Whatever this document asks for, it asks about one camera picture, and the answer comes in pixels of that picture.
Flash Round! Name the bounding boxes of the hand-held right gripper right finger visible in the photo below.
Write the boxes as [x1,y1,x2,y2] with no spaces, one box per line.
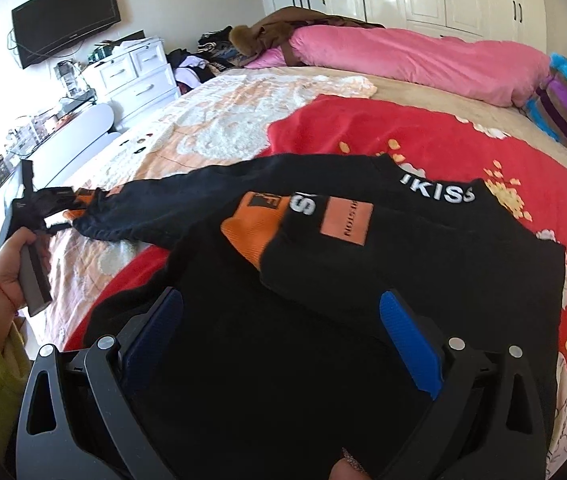
[373,289,547,480]

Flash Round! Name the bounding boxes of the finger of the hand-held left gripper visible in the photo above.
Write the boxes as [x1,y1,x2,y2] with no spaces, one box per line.
[66,186,97,208]
[34,220,75,239]

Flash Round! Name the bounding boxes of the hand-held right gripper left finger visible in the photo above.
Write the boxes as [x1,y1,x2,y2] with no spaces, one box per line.
[15,286,185,480]

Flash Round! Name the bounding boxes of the black sweater with orange patches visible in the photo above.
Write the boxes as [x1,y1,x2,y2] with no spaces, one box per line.
[71,152,567,480]

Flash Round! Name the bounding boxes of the pile of dark clothes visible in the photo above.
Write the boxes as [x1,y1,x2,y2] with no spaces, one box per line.
[166,25,245,97]

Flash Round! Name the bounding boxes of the person's left hand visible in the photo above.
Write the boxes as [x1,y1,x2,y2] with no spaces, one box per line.
[0,226,39,311]

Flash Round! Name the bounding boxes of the person's right hand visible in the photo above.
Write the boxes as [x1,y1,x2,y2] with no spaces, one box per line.
[328,447,367,480]

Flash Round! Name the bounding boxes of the white desk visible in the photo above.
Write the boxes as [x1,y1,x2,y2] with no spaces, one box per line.
[0,102,122,272]

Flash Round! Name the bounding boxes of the clear plastic organizer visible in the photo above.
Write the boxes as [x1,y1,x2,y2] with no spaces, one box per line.
[6,109,60,155]

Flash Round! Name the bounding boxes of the white drawer cabinet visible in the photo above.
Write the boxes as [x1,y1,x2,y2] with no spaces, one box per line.
[81,35,182,134]

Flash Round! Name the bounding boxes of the peach and white fleece blanket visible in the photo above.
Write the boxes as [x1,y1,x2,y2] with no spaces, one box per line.
[38,67,379,351]

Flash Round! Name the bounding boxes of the red floral blanket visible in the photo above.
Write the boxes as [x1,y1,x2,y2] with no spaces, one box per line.
[38,92,567,480]

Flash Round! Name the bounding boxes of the beige bed sheet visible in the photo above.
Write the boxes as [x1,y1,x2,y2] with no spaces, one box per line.
[361,74,537,122]

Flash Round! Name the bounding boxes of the brown fur-trimmed coat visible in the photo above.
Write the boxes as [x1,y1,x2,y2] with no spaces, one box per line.
[228,6,387,67]

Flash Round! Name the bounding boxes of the pink pillow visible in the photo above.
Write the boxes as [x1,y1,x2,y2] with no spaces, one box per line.
[242,25,552,109]

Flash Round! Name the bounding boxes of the red string bracelet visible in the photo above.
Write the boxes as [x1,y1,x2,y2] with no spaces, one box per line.
[0,275,20,317]

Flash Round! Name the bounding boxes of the black wall television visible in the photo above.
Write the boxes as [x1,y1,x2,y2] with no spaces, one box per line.
[11,0,122,70]

